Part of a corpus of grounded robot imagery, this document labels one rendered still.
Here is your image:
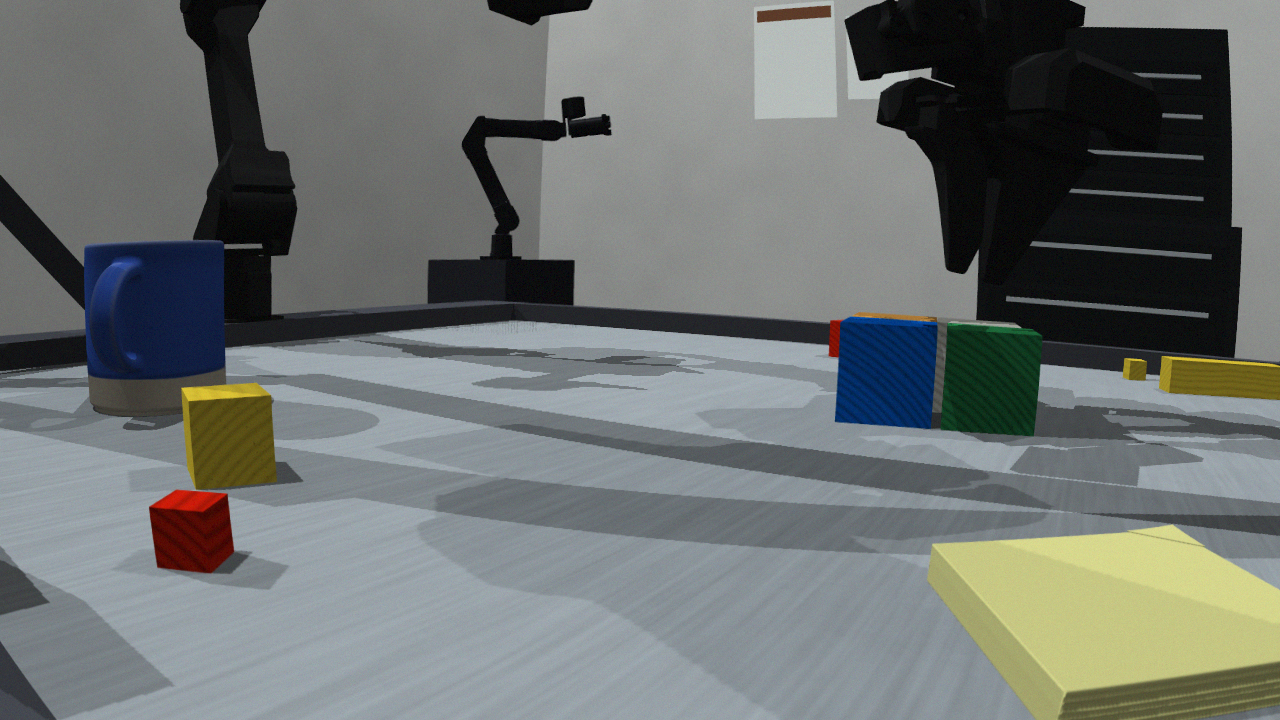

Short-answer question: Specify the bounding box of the green cube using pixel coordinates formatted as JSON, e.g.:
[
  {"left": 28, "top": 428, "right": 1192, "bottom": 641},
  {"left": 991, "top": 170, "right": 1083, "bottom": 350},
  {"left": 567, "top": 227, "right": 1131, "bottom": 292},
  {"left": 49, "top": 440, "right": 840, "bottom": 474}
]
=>
[{"left": 940, "top": 323, "right": 1042, "bottom": 436}]

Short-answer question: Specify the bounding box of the blue cube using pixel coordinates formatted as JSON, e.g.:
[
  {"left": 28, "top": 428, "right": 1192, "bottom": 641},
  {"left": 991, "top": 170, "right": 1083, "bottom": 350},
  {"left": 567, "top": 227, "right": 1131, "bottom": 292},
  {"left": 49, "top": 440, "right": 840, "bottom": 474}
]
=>
[{"left": 835, "top": 316, "right": 938, "bottom": 429}]

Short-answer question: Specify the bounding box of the orange cube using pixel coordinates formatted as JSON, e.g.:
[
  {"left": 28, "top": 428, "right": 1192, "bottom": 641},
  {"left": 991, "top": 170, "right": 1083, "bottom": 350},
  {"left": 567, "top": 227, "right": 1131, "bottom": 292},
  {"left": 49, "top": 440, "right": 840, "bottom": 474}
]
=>
[{"left": 852, "top": 313, "right": 937, "bottom": 322}]

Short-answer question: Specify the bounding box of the red cube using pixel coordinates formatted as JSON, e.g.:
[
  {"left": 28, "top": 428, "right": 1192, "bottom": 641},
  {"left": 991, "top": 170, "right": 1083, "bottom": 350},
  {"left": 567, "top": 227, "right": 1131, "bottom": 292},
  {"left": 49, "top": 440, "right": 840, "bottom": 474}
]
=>
[
  {"left": 829, "top": 320, "right": 842, "bottom": 357},
  {"left": 148, "top": 489, "right": 234, "bottom": 574}
]

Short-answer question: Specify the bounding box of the blue mug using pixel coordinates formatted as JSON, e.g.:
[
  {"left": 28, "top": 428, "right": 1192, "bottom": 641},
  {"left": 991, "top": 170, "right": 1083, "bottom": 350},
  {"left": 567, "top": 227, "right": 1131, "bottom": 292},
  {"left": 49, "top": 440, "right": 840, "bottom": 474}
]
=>
[{"left": 84, "top": 240, "right": 227, "bottom": 416}]

